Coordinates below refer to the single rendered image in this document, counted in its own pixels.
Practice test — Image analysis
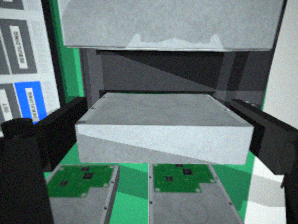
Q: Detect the black status display screen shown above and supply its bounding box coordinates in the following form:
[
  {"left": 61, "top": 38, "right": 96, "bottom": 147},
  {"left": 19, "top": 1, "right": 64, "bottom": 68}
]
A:
[{"left": 0, "top": 0, "right": 66, "bottom": 141}]

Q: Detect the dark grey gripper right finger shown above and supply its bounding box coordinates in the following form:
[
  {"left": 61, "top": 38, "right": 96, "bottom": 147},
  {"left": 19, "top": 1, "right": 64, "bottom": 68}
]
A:
[{"left": 229, "top": 99, "right": 298, "bottom": 224}]

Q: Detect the green bench mat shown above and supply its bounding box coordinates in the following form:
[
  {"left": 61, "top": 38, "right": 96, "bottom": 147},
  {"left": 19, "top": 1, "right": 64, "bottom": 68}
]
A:
[{"left": 49, "top": 0, "right": 255, "bottom": 224}]

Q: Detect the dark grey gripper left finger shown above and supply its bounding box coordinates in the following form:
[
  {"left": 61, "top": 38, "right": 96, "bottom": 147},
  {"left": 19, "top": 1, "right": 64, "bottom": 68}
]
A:
[{"left": 0, "top": 97, "right": 88, "bottom": 224}]

